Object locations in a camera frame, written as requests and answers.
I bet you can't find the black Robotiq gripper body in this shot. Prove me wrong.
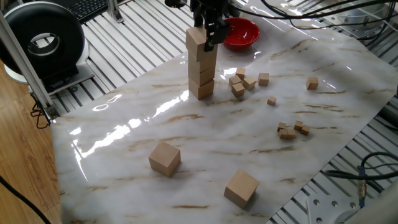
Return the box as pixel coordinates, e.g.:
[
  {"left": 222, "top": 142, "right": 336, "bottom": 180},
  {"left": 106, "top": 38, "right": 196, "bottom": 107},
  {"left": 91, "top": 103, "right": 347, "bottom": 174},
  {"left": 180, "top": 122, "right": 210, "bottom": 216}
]
[{"left": 190, "top": 0, "right": 231, "bottom": 18}]

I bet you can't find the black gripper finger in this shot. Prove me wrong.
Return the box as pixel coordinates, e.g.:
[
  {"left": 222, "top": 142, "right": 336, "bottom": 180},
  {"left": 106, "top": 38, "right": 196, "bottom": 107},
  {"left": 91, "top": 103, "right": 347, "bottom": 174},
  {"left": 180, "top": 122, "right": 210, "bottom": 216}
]
[
  {"left": 192, "top": 9, "right": 205, "bottom": 28},
  {"left": 203, "top": 14, "right": 231, "bottom": 53}
]

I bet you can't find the large wooden cube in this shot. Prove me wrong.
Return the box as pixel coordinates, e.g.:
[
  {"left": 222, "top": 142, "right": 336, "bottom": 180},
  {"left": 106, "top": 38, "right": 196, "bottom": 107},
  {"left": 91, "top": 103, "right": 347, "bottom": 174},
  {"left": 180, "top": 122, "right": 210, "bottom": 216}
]
[
  {"left": 188, "top": 77, "right": 215, "bottom": 100},
  {"left": 188, "top": 57, "right": 217, "bottom": 75},
  {"left": 148, "top": 141, "right": 182, "bottom": 178},
  {"left": 188, "top": 67, "right": 216, "bottom": 87},
  {"left": 185, "top": 26, "right": 218, "bottom": 63},
  {"left": 223, "top": 169, "right": 260, "bottom": 210}
]

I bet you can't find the red glossy bowl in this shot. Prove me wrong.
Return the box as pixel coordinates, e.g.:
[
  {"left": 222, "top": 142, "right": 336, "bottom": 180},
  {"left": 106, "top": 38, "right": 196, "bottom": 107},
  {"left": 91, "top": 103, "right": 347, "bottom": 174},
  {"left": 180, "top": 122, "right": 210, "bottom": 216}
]
[{"left": 223, "top": 17, "right": 261, "bottom": 52}]

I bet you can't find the black round background object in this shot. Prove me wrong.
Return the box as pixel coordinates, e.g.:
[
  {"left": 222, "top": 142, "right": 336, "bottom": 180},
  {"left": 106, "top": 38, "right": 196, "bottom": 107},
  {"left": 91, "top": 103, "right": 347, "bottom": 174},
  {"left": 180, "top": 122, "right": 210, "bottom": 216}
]
[{"left": 164, "top": 0, "right": 189, "bottom": 9}]

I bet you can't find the black computer keyboard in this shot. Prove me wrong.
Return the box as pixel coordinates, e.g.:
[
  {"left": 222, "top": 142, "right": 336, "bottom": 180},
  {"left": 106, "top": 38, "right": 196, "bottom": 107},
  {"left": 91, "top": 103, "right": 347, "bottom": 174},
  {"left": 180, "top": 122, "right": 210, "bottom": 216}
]
[{"left": 46, "top": 0, "right": 125, "bottom": 23}]

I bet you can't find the silver bolted metal plate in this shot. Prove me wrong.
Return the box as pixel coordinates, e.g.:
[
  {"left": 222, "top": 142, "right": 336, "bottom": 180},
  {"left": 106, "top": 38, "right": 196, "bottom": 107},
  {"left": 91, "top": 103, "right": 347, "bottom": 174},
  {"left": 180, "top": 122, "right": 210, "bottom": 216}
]
[{"left": 317, "top": 0, "right": 398, "bottom": 37}]

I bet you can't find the white marble pattern board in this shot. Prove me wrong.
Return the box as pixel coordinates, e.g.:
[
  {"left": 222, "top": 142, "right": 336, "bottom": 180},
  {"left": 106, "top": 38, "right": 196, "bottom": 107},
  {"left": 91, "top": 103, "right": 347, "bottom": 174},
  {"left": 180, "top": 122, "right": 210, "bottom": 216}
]
[{"left": 50, "top": 0, "right": 398, "bottom": 224}]

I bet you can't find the short aluminium bracket post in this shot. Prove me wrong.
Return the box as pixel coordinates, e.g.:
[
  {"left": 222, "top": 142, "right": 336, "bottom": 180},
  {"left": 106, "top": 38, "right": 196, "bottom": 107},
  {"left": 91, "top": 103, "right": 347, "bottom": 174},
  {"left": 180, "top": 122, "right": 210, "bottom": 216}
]
[{"left": 106, "top": 0, "right": 125, "bottom": 24}]

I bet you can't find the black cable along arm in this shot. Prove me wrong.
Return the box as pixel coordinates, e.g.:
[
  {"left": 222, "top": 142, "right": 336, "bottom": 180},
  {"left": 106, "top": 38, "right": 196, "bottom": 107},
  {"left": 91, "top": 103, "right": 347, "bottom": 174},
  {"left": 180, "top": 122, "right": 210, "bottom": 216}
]
[{"left": 229, "top": 0, "right": 398, "bottom": 30}]

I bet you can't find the black ring shaped device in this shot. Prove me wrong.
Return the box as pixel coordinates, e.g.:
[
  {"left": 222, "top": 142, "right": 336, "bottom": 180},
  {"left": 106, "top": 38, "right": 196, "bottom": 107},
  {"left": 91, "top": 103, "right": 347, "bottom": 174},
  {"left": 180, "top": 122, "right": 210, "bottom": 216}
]
[{"left": 0, "top": 1, "right": 96, "bottom": 94}]

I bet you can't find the slanted aluminium frame post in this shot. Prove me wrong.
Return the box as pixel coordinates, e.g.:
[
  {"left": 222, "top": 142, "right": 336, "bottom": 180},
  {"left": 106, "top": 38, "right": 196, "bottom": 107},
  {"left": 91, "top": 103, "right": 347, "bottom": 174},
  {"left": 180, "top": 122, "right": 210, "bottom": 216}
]
[{"left": 0, "top": 12, "right": 60, "bottom": 121}]

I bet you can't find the tangled black cable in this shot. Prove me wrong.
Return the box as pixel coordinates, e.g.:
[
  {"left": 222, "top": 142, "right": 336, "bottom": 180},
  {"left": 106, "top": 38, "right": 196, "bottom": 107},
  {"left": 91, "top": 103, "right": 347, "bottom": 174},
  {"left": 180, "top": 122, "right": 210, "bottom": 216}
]
[{"left": 30, "top": 93, "right": 50, "bottom": 129}]

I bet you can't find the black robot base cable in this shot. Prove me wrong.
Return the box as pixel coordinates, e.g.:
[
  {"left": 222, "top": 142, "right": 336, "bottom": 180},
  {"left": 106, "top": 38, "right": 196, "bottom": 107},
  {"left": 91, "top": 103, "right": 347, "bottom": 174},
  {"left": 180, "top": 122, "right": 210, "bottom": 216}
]
[{"left": 323, "top": 151, "right": 398, "bottom": 208}]

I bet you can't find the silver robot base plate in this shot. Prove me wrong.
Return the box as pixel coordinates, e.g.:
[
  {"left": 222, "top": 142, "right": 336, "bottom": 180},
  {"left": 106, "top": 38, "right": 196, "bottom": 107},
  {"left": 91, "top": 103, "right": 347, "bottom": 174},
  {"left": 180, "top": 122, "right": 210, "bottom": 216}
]
[{"left": 306, "top": 192, "right": 361, "bottom": 224}]

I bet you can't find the black floor cable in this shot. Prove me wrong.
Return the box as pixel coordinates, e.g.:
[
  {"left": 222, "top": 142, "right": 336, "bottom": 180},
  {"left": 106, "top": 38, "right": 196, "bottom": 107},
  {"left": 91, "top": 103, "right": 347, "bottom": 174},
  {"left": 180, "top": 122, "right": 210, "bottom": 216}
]
[{"left": 0, "top": 175, "right": 52, "bottom": 224}]

